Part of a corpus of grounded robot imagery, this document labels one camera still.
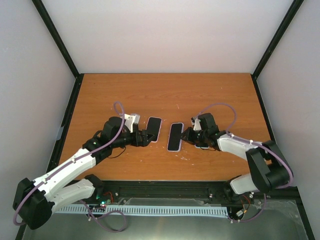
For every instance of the light blue cable duct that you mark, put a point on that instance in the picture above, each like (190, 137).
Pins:
(161, 211)

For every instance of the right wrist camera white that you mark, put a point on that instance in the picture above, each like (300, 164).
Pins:
(196, 124)

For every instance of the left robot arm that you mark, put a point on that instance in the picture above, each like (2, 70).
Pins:
(35, 201)

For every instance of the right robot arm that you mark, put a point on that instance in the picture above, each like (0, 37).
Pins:
(268, 168)

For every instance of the left black frame post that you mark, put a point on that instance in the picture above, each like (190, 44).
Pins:
(47, 20)

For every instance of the black frame post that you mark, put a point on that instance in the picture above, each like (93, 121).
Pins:
(47, 20)
(285, 23)

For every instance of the lavender phone case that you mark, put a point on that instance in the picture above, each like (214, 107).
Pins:
(175, 137)

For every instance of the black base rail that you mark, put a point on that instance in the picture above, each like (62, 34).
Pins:
(211, 192)

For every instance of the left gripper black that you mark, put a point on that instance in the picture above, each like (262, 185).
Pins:
(144, 142)

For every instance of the pink phone case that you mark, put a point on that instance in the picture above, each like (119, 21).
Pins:
(153, 130)

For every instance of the light blue phone case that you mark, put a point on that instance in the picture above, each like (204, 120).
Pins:
(202, 147)

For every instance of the right black frame post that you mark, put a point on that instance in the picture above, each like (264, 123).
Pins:
(285, 23)

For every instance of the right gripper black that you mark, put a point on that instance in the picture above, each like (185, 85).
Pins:
(187, 133)

